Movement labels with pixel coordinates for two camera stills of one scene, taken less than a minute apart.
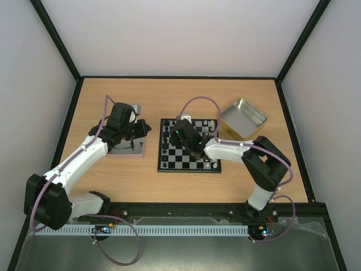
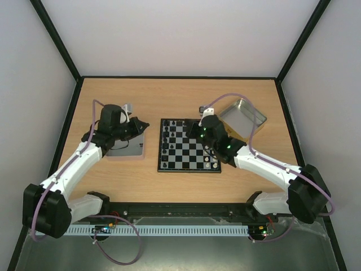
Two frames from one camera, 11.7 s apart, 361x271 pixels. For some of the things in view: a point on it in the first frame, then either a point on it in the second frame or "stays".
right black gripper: (175, 135) to (196, 129)
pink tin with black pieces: (135, 148) stays
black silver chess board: (173, 158) stays
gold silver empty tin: (242, 119) stays
